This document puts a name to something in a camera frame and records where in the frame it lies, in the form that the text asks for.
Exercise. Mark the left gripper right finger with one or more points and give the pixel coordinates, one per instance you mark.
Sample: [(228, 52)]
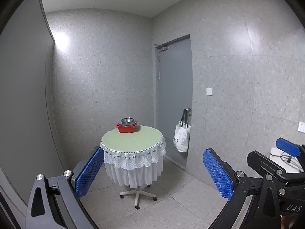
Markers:
[(264, 209)]

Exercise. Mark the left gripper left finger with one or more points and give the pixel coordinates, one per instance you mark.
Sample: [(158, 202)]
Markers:
[(55, 201)]

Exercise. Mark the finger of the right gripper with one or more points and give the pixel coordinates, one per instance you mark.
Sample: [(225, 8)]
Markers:
[(292, 149), (263, 165)]

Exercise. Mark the stainless steel bowl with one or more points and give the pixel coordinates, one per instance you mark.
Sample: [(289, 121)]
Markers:
[(127, 120)]

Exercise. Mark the right hand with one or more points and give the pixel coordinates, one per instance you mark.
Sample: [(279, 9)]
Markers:
[(287, 221)]

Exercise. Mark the white table wheeled base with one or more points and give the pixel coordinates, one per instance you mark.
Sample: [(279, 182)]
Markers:
[(138, 192)]

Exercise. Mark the green white lace tablecloth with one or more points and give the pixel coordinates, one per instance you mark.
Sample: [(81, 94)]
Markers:
[(134, 159)]

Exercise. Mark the white tote bag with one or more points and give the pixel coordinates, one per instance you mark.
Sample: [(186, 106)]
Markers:
[(181, 137)]

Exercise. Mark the red plastic basin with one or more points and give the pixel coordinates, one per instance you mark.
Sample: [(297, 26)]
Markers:
[(124, 128)]

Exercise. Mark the blue plate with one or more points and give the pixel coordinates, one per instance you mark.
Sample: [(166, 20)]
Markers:
[(128, 124)]

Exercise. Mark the grey door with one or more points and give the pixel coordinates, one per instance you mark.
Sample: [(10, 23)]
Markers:
[(174, 90)]

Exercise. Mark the door closer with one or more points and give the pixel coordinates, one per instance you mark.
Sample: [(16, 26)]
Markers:
[(161, 47)]

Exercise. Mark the white box with cables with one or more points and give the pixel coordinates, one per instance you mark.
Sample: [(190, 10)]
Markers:
[(286, 161)]

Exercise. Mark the white wall socket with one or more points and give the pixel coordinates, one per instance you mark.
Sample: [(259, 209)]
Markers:
[(301, 127)]

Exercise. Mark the white wall switch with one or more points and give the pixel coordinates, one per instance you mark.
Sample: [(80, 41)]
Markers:
[(209, 91)]

